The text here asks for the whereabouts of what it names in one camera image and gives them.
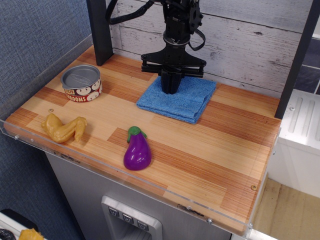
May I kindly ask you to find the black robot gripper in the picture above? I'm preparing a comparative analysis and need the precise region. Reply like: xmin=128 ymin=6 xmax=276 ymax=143
xmin=141 ymin=44 xmax=207 ymax=94

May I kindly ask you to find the blue cloth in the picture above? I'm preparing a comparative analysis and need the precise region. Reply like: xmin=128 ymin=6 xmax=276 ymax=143
xmin=136 ymin=76 xmax=217 ymax=124

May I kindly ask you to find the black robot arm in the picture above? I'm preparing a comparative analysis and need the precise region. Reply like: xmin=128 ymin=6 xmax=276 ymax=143
xmin=141 ymin=0 xmax=207 ymax=94

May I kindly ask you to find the purple toy eggplant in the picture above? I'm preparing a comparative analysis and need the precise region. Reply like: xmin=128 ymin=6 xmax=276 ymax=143
xmin=123 ymin=126 xmax=152 ymax=171

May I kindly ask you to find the mushroom tin can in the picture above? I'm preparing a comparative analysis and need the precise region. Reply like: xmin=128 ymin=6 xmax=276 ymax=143
xmin=60 ymin=64 xmax=103 ymax=103

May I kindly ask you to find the yellow toy chicken wing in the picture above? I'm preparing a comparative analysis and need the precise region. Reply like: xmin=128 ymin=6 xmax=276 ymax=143
xmin=41 ymin=113 xmax=87 ymax=143

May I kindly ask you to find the grey cabinet with dispenser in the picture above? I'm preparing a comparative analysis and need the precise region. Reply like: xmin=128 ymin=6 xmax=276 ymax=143
xmin=46 ymin=153 xmax=232 ymax=240

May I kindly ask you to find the white appliance at right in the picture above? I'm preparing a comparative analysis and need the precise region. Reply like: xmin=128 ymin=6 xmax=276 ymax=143
xmin=267 ymin=90 xmax=320 ymax=197

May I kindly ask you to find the yellow black object bottom left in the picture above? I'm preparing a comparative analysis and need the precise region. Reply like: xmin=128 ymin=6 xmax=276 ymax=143
xmin=0 ymin=209 xmax=40 ymax=240

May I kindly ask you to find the black braided cable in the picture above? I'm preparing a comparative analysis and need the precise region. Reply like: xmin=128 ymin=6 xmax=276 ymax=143
xmin=104 ymin=0 xmax=155 ymax=25

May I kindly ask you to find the left black frame post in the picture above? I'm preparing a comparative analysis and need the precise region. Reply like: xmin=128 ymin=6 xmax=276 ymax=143
xmin=86 ymin=0 xmax=114 ymax=66

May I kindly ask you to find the black frame post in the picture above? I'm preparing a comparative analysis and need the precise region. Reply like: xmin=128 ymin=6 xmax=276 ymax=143
xmin=86 ymin=0 xmax=114 ymax=66
xmin=274 ymin=0 xmax=320 ymax=120

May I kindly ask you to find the right black frame post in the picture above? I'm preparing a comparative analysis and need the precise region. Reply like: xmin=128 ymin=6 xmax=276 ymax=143
xmin=274 ymin=0 xmax=320 ymax=120

